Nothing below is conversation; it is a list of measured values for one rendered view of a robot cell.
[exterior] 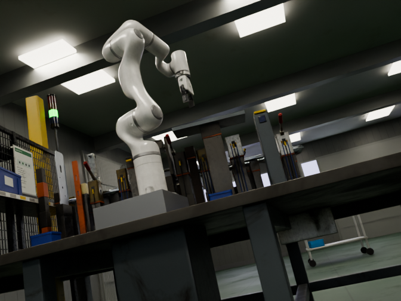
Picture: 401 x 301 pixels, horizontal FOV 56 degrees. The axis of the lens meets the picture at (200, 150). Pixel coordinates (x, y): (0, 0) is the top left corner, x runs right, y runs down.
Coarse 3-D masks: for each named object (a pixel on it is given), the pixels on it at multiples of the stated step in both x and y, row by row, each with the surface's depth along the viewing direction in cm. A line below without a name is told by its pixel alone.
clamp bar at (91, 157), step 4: (88, 156) 210; (92, 156) 211; (88, 160) 211; (92, 160) 211; (92, 164) 211; (96, 164) 213; (92, 168) 211; (96, 168) 211; (92, 172) 211; (96, 172) 210; (96, 176) 210; (92, 180) 210
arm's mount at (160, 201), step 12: (156, 192) 138; (168, 192) 143; (108, 204) 142; (120, 204) 141; (132, 204) 139; (144, 204) 138; (156, 204) 137; (168, 204) 139; (180, 204) 153; (96, 216) 143; (108, 216) 141; (120, 216) 140; (132, 216) 138; (144, 216) 137; (96, 228) 142
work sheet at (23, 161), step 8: (16, 152) 239; (24, 152) 248; (16, 160) 236; (24, 160) 246; (32, 160) 256; (16, 168) 234; (24, 168) 244; (32, 168) 254; (24, 176) 242; (32, 176) 251; (24, 184) 239; (32, 184) 249; (24, 192) 237; (32, 192) 246
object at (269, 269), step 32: (256, 224) 119; (288, 224) 206; (320, 224) 223; (64, 256) 152; (96, 256) 173; (256, 256) 117; (0, 288) 212; (32, 288) 136; (288, 288) 112; (320, 288) 242
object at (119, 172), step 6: (126, 168) 202; (120, 174) 201; (126, 174) 201; (120, 180) 200; (126, 180) 200; (120, 186) 199; (126, 186) 199; (120, 192) 199; (126, 192) 198; (126, 198) 198
